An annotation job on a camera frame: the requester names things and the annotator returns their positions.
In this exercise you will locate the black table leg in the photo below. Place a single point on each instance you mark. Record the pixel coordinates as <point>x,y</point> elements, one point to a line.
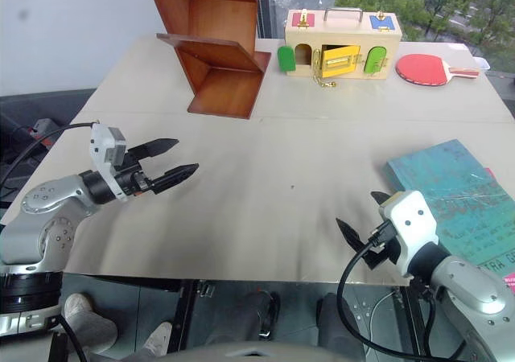
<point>182,309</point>

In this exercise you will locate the red table tennis paddle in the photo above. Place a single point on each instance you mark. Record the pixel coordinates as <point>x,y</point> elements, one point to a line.
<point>422,69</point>

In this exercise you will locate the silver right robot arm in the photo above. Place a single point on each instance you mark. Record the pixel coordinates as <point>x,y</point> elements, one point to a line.
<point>470,293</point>

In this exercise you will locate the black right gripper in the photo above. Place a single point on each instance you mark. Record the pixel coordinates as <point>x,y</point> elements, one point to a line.
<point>384,258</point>

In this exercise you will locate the brown wooden shelf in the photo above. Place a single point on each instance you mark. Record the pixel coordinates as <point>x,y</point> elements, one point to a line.
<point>217,48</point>

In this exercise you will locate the small white tray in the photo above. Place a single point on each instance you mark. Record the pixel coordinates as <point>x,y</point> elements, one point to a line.
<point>482,62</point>

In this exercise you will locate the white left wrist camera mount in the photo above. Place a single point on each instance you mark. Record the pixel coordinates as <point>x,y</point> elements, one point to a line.
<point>100,145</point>

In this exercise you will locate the wooden lock box toy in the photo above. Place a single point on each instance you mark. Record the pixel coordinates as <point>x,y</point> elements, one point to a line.
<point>346,36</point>

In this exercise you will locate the clear plastic bag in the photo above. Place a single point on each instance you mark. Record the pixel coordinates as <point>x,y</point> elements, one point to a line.
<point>301,8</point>

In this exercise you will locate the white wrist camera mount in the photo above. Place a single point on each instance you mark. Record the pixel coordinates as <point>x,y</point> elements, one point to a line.
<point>414,225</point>
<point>100,145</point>

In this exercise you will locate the green arched wooden door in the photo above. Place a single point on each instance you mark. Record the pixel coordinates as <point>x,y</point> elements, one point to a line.
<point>286,59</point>
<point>375,60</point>

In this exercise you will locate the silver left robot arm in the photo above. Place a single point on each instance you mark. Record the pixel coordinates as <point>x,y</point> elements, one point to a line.
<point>48,201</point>

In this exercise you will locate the grey shoe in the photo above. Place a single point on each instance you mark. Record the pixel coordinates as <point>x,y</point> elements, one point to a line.
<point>88,322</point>
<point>159,340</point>

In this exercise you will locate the yellow wooden door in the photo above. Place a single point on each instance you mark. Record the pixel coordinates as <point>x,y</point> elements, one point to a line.
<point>340,61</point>

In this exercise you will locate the teal book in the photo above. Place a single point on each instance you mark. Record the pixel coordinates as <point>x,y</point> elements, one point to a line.
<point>450,177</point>

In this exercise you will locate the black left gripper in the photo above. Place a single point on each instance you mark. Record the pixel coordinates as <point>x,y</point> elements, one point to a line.
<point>132,182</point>

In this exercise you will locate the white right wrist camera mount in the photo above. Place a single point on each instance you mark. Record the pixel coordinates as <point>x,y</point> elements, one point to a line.
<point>414,225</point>

